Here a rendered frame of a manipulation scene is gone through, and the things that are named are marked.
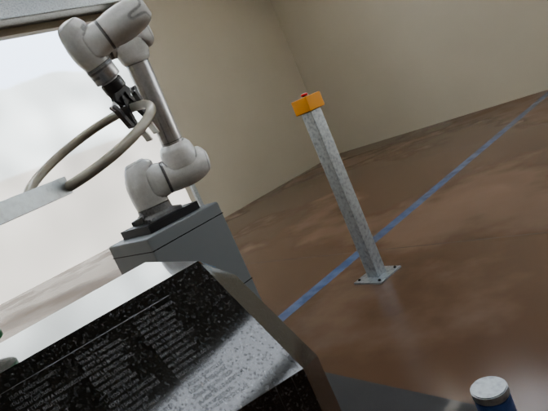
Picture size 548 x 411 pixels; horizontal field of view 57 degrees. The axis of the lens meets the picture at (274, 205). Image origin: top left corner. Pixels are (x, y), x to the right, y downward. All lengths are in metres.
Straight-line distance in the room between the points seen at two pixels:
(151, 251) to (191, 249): 0.18
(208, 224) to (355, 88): 6.55
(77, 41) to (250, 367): 1.14
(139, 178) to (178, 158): 0.19
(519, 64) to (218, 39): 4.33
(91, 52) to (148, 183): 0.76
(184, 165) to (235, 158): 5.43
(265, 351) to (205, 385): 0.13
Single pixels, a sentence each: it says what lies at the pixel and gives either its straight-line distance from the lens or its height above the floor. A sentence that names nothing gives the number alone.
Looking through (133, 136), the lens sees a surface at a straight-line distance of 1.46.
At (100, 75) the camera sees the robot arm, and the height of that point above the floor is 1.38.
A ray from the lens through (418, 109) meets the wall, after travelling 8.10.
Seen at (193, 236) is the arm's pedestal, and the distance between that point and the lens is 2.22.
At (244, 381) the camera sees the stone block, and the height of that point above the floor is 0.62.
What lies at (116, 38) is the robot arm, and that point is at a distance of 1.73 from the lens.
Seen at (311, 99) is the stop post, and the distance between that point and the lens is 2.67.
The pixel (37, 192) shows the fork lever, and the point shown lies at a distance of 1.40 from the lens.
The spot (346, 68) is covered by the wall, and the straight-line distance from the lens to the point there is 8.59.
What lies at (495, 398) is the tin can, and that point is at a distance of 1.53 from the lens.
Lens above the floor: 1.04
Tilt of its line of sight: 9 degrees down
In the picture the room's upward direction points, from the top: 23 degrees counter-clockwise
